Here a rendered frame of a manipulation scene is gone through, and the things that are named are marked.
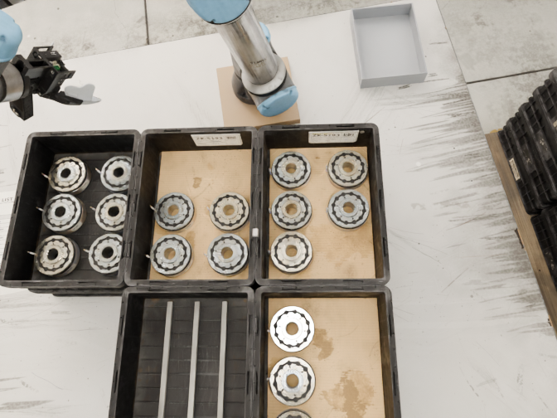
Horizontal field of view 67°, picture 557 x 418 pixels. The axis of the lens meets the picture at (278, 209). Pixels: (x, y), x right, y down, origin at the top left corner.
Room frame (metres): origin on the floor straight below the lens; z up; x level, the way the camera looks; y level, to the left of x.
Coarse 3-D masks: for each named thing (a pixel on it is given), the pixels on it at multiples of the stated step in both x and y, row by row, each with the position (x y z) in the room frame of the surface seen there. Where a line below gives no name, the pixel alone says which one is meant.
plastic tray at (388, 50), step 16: (352, 16) 0.97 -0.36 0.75; (368, 16) 0.99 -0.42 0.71; (384, 16) 0.98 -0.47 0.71; (400, 16) 0.97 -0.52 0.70; (352, 32) 0.93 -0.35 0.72; (368, 32) 0.93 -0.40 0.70; (384, 32) 0.92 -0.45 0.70; (400, 32) 0.90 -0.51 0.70; (416, 32) 0.87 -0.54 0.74; (368, 48) 0.87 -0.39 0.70; (384, 48) 0.86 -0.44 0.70; (400, 48) 0.85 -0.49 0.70; (416, 48) 0.83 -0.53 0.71; (368, 64) 0.81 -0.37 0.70; (384, 64) 0.80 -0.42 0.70; (400, 64) 0.79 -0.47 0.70; (416, 64) 0.78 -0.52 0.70; (368, 80) 0.73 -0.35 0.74; (384, 80) 0.72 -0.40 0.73; (400, 80) 0.72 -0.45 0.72; (416, 80) 0.71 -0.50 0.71
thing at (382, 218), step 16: (272, 128) 0.52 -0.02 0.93; (288, 128) 0.52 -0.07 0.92; (304, 128) 0.51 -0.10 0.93; (320, 128) 0.50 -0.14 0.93; (336, 128) 0.49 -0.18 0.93; (352, 128) 0.48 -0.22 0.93; (368, 128) 0.47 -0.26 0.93; (256, 208) 0.32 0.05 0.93; (384, 208) 0.26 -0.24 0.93; (256, 224) 0.29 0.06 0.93; (384, 224) 0.23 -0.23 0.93; (256, 240) 0.25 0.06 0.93; (384, 240) 0.19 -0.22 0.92; (256, 256) 0.21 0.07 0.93; (384, 256) 0.16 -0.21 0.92; (256, 272) 0.17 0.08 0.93; (384, 272) 0.12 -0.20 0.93
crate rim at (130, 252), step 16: (176, 128) 0.58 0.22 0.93; (192, 128) 0.57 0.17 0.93; (208, 128) 0.56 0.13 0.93; (224, 128) 0.55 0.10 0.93; (240, 128) 0.54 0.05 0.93; (144, 144) 0.55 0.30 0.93; (256, 144) 0.49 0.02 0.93; (256, 160) 0.45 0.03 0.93; (256, 176) 0.40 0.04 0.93; (256, 192) 0.36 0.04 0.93; (128, 240) 0.31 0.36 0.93; (128, 256) 0.27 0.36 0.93; (128, 272) 0.23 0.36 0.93
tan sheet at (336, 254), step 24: (312, 168) 0.44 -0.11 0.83; (312, 192) 0.37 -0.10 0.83; (336, 192) 0.36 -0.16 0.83; (360, 192) 0.35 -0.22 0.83; (312, 216) 0.31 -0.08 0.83; (312, 240) 0.25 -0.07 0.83; (336, 240) 0.24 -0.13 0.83; (360, 240) 0.22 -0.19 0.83; (312, 264) 0.19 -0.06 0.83; (336, 264) 0.18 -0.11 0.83; (360, 264) 0.16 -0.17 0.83
